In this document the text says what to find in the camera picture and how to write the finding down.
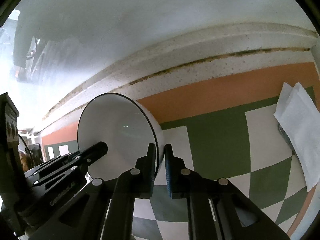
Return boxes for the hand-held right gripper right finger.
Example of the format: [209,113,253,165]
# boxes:
[164,144,290,240]

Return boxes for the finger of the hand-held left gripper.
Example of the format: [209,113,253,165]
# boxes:
[25,154,80,180]
[32,141,108,198]

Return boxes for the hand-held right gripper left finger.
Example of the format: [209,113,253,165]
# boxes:
[27,143,157,240]

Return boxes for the white bowl with dark rim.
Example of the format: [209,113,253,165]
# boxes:
[77,93,165,181]

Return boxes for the green white checkered tablecloth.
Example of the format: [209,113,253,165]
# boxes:
[41,61,320,240]

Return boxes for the folded white napkin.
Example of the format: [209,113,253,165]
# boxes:
[274,82,318,192]

